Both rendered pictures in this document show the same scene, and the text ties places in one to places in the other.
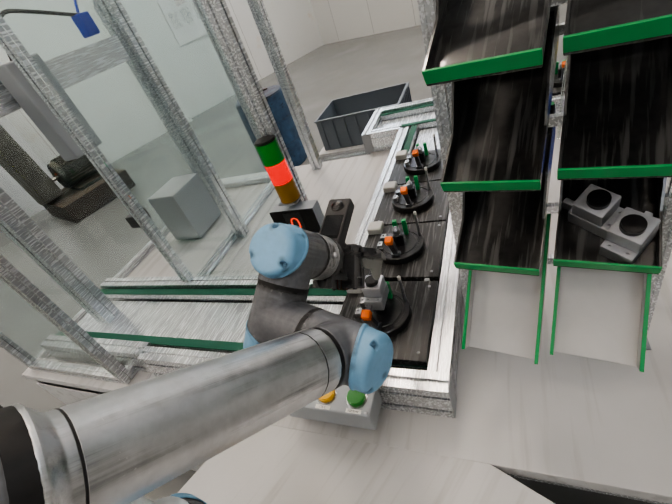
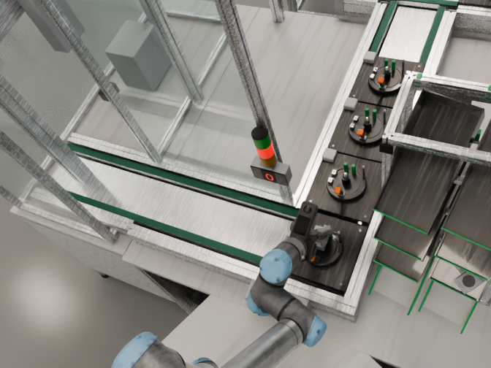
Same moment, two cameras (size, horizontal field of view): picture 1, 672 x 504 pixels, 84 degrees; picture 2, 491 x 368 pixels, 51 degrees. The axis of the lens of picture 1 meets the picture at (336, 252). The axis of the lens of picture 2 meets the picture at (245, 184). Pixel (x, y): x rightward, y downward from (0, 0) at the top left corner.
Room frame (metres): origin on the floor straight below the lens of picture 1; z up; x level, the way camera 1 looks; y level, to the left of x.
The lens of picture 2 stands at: (-0.04, -0.06, 2.59)
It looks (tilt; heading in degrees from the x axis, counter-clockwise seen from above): 58 degrees down; 14
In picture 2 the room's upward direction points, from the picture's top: 24 degrees counter-clockwise
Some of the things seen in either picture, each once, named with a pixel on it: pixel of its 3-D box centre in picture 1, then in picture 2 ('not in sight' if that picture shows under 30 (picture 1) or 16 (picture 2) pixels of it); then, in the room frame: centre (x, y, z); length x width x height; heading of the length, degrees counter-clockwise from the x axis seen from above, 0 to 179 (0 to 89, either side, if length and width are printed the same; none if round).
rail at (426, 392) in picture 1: (273, 372); (235, 268); (0.65, 0.27, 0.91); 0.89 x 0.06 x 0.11; 59
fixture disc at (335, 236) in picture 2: (382, 313); (321, 246); (0.64, -0.05, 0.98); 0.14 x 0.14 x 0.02
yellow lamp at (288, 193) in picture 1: (286, 189); (267, 156); (0.84, 0.05, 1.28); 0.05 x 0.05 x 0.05
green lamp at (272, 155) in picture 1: (270, 151); (261, 138); (0.84, 0.05, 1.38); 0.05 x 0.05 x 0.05
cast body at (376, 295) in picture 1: (375, 286); (321, 234); (0.65, -0.06, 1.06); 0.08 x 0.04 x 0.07; 149
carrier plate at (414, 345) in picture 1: (384, 318); (322, 248); (0.64, -0.05, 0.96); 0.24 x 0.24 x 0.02; 59
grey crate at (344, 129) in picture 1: (366, 117); not in sight; (2.72, -0.57, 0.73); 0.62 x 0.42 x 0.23; 59
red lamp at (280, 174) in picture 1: (278, 171); (264, 147); (0.84, 0.05, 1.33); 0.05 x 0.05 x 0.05
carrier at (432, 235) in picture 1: (397, 237); (345, 178); (0.86, -0.18, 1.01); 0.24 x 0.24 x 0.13; 59
